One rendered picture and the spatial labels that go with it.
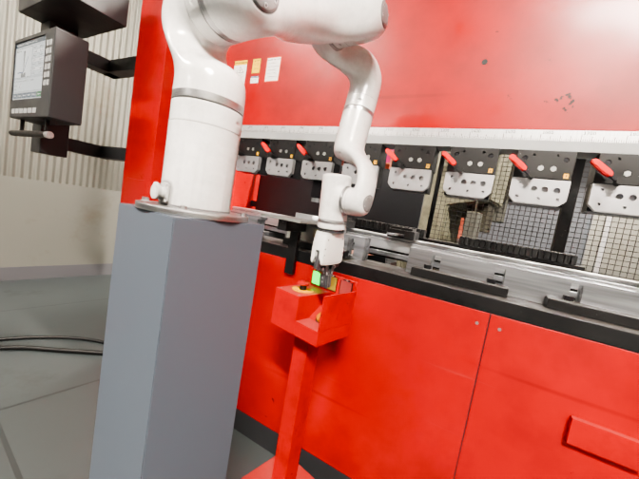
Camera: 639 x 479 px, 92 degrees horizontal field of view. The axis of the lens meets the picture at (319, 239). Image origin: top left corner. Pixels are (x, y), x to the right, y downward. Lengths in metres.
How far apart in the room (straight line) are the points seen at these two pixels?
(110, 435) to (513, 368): 0.99
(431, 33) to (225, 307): 1.17
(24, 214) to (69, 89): 2.10
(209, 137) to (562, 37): 1.09
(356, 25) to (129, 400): 0.87
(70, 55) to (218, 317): 1.47
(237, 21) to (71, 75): 1.30
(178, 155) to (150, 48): 1.49
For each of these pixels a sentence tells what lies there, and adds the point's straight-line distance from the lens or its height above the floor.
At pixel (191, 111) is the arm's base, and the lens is 0.57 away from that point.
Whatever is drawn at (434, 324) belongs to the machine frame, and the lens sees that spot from 1.10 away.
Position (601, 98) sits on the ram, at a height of 1.49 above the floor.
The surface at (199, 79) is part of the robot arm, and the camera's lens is 0.58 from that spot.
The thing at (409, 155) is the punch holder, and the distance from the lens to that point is 1.23.
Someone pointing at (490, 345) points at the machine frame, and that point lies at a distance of 1.10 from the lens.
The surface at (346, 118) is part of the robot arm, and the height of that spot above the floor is 1.31.
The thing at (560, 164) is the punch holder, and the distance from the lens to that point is 1.20.
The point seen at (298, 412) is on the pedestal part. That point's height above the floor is 0.40.
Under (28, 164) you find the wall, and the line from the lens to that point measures 3.73.
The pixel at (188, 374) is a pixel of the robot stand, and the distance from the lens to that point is 0.60.
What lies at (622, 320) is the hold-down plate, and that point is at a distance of 1.18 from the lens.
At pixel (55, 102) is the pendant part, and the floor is 1.31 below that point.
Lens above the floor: 1.04
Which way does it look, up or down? 5 degrees down
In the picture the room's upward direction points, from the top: 10 degrees clockwise
